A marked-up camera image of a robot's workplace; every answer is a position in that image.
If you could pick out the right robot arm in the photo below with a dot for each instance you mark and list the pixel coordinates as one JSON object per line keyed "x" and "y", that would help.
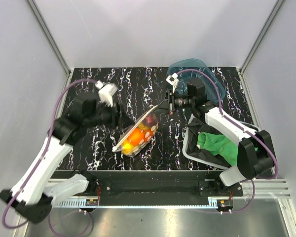
{"x": 255, "y": 152}

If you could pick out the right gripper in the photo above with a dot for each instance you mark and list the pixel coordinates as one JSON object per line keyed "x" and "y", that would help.
{"x": 167, "y": 106}

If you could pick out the clear zip top bag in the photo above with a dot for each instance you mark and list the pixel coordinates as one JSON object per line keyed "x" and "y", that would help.
{"x": 148, "y": 135}

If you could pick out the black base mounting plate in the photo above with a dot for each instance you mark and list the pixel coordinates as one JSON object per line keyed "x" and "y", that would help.
{"x": 155, "y": 189}

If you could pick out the white laundry basket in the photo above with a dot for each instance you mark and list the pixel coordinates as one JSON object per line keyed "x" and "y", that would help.
{"x": 202, "y": 153}

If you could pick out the fake orange fruit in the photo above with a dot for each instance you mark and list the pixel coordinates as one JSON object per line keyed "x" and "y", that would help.
{"x": 136, "y": 137}

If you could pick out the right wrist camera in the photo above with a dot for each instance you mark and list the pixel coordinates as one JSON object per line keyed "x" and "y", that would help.
{"x": 173, "y": 81}

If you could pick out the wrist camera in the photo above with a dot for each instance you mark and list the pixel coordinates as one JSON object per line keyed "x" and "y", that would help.
{"x": 106, "y": 92}
{"x": 173, "y": 81}

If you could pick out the teal plastic container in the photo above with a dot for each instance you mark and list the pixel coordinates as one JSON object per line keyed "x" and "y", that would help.
{"x": 194, "y": 68}

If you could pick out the yellow fake lemon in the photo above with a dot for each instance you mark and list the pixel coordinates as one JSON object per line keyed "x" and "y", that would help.
{"x": 127, "y": 148}

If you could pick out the green microfibre cloth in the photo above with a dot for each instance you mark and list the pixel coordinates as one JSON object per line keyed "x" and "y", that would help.
{"x": 218, "y": 145}

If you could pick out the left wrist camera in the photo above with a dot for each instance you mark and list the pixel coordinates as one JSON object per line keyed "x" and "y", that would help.
{"x": 106, "y": 92}

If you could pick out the dark red fake fruit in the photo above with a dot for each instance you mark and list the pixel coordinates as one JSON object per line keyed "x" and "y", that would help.
{"x": 149, "y": 121}

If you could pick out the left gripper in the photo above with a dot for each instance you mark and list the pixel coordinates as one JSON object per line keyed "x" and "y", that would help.
{"x": 120, "y": 119}

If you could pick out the aluminium frame rail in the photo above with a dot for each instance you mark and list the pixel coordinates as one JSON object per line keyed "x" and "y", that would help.
{"x": 48, "y": 35}

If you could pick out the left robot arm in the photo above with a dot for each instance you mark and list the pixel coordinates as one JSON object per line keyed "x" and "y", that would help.
{"x": 30, "y": 197}

